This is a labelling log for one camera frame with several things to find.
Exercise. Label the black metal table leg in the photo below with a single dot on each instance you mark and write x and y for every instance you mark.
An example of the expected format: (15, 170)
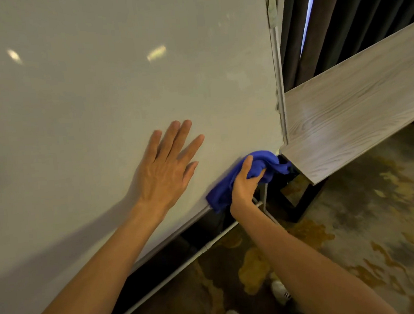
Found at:
(304, 200)

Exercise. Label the person's right forearm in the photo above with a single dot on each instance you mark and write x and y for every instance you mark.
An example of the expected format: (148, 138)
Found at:
(303, 269)

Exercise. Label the person's right hand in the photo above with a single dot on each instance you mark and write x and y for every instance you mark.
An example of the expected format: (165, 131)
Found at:
(242, 193)

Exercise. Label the person's right thumb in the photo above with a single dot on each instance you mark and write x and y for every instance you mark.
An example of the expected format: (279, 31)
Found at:
(245, 168)

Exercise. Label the dark curtain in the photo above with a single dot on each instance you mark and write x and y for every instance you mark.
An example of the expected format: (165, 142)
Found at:
(360, 8)

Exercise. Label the person's left forearm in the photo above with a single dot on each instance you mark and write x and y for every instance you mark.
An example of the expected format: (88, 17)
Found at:
(94, 277)

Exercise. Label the person's left thumb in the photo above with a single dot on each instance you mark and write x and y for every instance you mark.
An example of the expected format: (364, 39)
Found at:
(191, 173)

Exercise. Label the person's left hand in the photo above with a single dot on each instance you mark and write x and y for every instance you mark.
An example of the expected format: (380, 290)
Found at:
(161, 177)

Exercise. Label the large white board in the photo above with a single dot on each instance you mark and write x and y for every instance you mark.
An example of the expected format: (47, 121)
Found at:
(95, 81)

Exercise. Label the person's left little finger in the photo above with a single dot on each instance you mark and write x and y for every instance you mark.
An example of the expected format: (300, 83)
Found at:
(154, 144)

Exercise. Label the person's left middle finger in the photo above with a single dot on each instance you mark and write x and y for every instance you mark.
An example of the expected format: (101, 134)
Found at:
(183, 137)

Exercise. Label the white metal stand bar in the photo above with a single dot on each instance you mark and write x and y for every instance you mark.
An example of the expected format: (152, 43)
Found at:
(180, 265)

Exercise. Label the grey wood grain table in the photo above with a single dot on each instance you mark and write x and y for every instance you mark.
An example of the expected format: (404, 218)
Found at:
(355, 113)

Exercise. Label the blue cleaning cloth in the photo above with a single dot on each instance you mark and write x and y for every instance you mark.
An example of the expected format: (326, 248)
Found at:
(221, 195)

